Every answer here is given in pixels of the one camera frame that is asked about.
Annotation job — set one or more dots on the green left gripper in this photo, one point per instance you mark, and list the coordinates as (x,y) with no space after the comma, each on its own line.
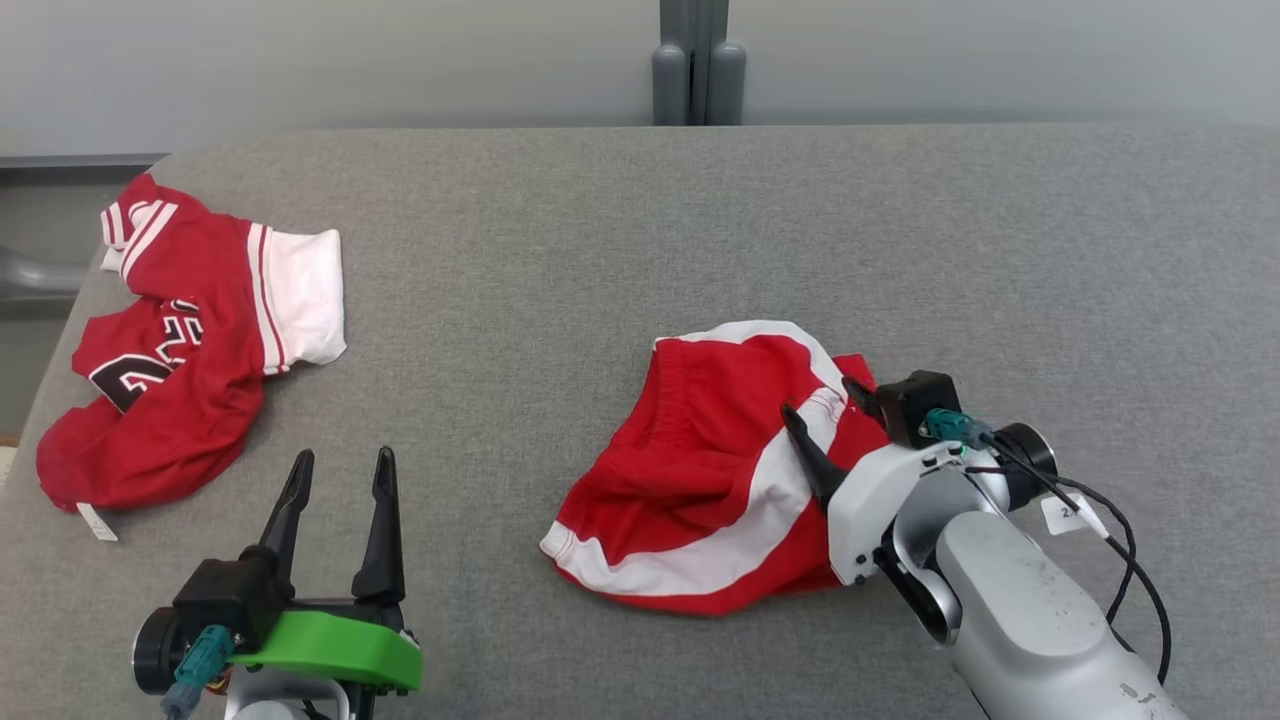
(330,650)

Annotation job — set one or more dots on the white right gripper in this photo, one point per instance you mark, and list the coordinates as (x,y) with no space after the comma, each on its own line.
(870,500)

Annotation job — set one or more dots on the red white-striped shorts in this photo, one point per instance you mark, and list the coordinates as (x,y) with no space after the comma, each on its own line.
(700,450)

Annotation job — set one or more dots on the red numbered jersey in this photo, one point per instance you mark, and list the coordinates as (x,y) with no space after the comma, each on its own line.
(200,400)

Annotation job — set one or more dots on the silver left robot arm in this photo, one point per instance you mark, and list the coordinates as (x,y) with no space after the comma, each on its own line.
(285,700)

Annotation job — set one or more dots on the grey fabric sofa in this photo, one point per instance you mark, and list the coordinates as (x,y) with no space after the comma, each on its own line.
(600,250)

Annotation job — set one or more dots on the beige perforated basket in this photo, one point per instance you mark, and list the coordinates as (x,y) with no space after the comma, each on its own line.
(6,460)

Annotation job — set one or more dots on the grey metal tube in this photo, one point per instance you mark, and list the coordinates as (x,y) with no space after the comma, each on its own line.
(40,275)

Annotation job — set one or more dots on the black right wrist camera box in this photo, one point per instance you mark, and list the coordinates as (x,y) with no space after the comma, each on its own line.
(915,400)

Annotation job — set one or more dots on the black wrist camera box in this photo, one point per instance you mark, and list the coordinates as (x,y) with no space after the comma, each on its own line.
(915,400)
(225,595)

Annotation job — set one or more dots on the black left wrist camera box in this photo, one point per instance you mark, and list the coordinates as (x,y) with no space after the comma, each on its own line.
(225,595)

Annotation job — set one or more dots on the grey partition post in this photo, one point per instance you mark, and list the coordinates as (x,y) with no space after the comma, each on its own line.
(700,60)

